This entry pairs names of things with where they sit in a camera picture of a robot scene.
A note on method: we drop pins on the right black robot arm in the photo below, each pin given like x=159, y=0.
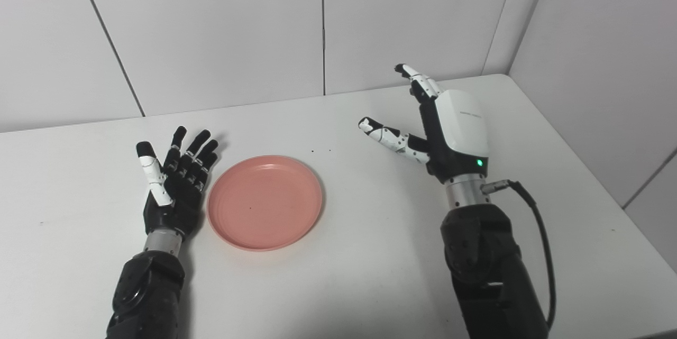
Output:
x=486, y=259

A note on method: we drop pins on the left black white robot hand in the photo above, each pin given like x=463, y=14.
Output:
x=180, y=196

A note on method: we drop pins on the pink round plate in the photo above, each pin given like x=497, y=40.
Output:
x=264, y=202

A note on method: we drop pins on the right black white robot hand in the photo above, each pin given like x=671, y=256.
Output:
x=460, y=133

